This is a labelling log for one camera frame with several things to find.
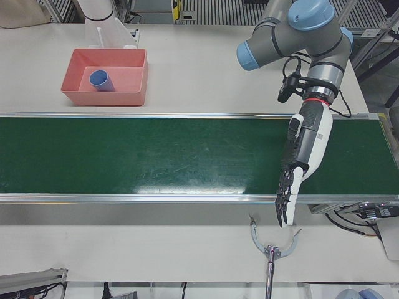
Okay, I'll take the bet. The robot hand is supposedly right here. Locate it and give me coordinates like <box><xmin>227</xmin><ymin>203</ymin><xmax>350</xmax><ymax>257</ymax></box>
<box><xmin>274</xmin><ymin>97</ymin><xmax>334</xmax><ymax>229</ymax></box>

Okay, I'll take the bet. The light blue plastic cup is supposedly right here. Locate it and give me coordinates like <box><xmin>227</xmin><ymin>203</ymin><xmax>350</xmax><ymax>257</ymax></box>
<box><xmin>89</xmin><ymin>70</ymin><xmax>116</xmax><ymax>93</ymax></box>

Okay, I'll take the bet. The pink plastic box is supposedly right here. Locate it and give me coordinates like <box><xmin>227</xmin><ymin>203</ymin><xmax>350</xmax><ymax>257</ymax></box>
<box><xmin>60</xmin><ymin>47</ymin><xmax>150</xmax><ymax>107</ymax></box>

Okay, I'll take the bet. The black electronics board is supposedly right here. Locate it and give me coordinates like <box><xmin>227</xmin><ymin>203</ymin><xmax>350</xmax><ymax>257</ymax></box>
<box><xmin>358</xmin><ymin>201</ymin><xmax>399</xmax><ymax>221</ymax></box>

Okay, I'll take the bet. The chrome metal rod tool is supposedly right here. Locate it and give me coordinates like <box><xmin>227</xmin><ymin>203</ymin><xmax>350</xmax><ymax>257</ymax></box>
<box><xmin>248</xmin><ymin>213</ymin><xmax>304</xmax><ymax>299</ymax></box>

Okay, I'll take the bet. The green conveyor belt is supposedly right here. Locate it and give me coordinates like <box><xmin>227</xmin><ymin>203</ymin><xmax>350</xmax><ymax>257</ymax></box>
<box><xmin>0</xmin><ymin>111</ymin><xmax>399</xmax><ymax>206</ymax></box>

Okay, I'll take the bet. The beige cardboard panel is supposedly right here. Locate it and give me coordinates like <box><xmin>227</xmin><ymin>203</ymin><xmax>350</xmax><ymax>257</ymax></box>
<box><xmin>0</xmin><ymin>0</ymin><xmax>52</xmax><ymax>29</ymax></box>

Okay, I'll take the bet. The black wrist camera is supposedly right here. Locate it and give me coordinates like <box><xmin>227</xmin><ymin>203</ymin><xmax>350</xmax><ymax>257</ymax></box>
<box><xmin>277</xmin><ymin>72</ymin><xmax>309</xmax><ymax>104</ymax></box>

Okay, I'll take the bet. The yellow black safety post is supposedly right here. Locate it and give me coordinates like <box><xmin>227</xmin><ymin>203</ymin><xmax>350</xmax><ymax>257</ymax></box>
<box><xmin>170</xmin><ymin>0</ymin><xmax>183</xmax><ymax>23</ymax></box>

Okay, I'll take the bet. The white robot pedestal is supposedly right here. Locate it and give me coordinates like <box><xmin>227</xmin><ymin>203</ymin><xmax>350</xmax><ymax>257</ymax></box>
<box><xmin>75</xmin><ymin>0</ymin><xmax>115</xmax><ymax>22</ymax></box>

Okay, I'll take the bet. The aluminium frame profile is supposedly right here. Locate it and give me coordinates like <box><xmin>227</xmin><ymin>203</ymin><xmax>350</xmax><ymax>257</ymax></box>
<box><xmin>0</xmin><ymin>267</ymin><xmax>69</xmax><ymax>299</ymax></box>

